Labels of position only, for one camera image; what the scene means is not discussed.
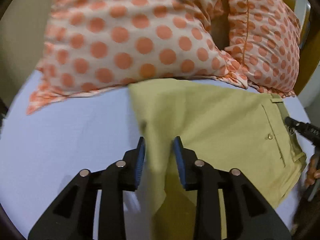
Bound khaki pants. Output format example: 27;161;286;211
129;79;306;239

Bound person's right hand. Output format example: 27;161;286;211
305;154;320;187

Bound white bed sheet mattress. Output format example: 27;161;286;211
0;69;316;240

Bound polka dot pillow far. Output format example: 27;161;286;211
225;0;300;98

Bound polka dot pillow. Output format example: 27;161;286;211
27;0;248;114
225;0;300;98

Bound polka dot pillow near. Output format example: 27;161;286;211
27;0;248;114

